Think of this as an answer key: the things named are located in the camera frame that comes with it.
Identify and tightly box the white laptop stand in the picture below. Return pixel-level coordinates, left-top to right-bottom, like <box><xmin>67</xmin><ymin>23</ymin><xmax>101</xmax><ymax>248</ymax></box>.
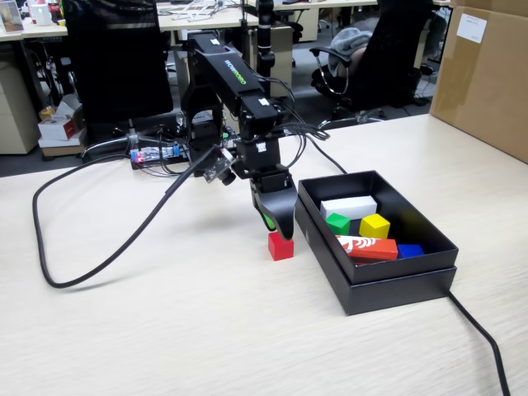
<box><xmin>171</xmin><ymin>0</ymin><xmax>224</xmax><ymax>22</ymax></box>

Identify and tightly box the red wooden cube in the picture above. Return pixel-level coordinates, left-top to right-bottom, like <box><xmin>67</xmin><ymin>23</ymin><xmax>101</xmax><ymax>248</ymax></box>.
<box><xmin>267</xmin><ymin>231</ymin><xmax>295</xmax><ymax>262</ymax></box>

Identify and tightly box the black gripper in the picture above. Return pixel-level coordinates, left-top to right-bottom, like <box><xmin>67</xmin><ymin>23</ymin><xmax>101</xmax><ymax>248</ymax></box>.
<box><xmin>237</xmin><ymin>164</ymin><xmax>299</xmax><ymax>241</ymax></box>

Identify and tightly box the black chrome-armed office chair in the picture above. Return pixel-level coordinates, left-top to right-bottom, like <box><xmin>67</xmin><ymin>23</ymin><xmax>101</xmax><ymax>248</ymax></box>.
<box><xmin>309</xmin><ymin>0</ymin><xmax>449</xmax><ymax>131</ymax></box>

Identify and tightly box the blue block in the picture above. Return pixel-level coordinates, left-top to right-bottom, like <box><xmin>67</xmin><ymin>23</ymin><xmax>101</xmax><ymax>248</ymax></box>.
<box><xmin>397</xmin><ymin>243</ymin><xmax>425</xmax><ymax>260</ymax></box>

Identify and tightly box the white and red carton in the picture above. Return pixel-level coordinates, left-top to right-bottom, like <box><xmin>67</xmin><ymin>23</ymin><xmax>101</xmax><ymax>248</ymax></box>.
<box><xmin>38</xmin><ymin>93</ymin><xmax>86</xmax><ymax>142</ymax></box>

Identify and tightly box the tall beige cabinet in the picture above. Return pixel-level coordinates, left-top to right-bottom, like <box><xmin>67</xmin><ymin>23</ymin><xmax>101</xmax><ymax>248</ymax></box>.
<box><xmin>267</xmin><ymin>25</ymin><xmax>297</xmax><ymax>98</ymax></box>

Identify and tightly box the grey cloth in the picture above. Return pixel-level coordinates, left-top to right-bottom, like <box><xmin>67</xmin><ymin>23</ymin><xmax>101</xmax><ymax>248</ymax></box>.
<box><xmin>329</xmin><ymin>26</ymin><xmax>375</xmax><ymax>78</ymax></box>

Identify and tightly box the white red container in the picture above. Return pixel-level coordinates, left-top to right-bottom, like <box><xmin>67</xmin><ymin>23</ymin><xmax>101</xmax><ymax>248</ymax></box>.
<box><xmin>31</xmin><ymin>2</ymin><xmax>51</xmax><ymax>26</ymax></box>

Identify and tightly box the wide beige cabinet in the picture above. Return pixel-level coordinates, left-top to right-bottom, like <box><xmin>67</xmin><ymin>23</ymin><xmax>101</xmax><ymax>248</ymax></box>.
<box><xmin>0</xmin><ymin>55</ymin><xmax>41</xmax><ymax>156</ymax></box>

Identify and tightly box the black mesh office chair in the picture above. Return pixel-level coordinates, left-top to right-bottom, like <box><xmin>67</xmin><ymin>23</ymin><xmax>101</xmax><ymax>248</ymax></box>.
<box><xmin>61</xmin><ymin>0</ymin><xmax>182</xmax><ymax>160</ymax></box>

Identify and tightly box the white rectangular block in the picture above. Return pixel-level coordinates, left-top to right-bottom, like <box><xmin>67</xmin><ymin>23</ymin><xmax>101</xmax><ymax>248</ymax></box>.
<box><xmin>320</xmin><ymin>196</ymin><xmax>379</xmax><ymax>222</ymax></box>

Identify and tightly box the yellow wooden cube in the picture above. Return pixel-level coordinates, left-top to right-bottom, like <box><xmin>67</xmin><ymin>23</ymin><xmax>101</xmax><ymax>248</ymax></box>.
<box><xmin>358</xmin><ymin>213</ymin><xmax>391</xmax><ymax>240</ymax></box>

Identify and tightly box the photo frame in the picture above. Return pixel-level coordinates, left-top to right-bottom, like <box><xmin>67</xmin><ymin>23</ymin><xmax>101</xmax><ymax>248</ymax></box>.
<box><xmin>0</xmin><ymin>0</ymin><xmax>25</xmax><ymax>33</ymax></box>

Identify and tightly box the thick black camera cable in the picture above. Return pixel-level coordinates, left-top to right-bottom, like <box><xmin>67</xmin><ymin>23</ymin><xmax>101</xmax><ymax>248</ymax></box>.
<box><xmin>31</xmin><ymin>146</ymin><xmax>219</xmax><ymax>290</ymax></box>

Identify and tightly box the controller circuit board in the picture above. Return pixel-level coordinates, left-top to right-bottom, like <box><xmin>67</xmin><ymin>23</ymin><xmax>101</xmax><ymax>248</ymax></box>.
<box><xmin>130</xmin><ymin>144</ymin><xmax>191</xmax><ymax>170</ymax></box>

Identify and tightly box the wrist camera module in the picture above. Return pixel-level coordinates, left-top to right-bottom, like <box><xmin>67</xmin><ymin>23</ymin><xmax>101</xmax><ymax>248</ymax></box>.
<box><xmin>201</xmin><ymin>148</ymin><xmax>239</xmax><ymax>186</ymax></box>

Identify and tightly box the black pole with white rings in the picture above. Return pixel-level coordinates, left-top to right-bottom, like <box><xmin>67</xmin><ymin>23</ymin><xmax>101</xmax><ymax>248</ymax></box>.
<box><xmin>254</xmin><ymin>0</ymin><xmax>288</xmax><ymax>139</ymax></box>

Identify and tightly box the orange printed block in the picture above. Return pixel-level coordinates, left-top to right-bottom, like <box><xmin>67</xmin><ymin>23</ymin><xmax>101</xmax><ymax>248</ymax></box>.
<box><xmin>334</xmin><ymin>233</ymin><xmax>399</xmax><ymax>265</ymax></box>

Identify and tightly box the large cardboard box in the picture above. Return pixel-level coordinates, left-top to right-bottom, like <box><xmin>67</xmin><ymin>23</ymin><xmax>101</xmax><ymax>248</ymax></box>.
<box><xmin>428</xmin><ymin>0</ymin><xmax>528</xmax><ymax>164</ymax></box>

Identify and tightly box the black power cable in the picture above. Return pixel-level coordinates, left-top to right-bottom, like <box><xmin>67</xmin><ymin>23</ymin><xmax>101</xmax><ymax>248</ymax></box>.
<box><xmin>284</xmin><ymin>131</ymin><xmax>512</xmax><ymax>396</ymax></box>

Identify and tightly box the black box tray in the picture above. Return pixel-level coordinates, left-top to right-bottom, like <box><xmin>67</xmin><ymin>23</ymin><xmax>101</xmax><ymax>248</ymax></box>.
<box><xmin>297</xmin><ymin>169</ymin><xmax>460</xmax><ymax>285</ymax></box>

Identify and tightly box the black open box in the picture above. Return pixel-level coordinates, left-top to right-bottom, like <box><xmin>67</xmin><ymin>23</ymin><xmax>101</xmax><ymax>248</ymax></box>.
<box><xmin>294</xmin><ymin>193</ymin><xmax>458</xmax><ymax>317</ymax></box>

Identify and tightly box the green wooden cube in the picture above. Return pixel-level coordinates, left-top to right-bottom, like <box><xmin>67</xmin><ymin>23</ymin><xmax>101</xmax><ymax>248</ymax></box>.
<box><xmin>324</xmin><ymin>211</ymin><xmax>351</xmax><ymax>237</ymax></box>

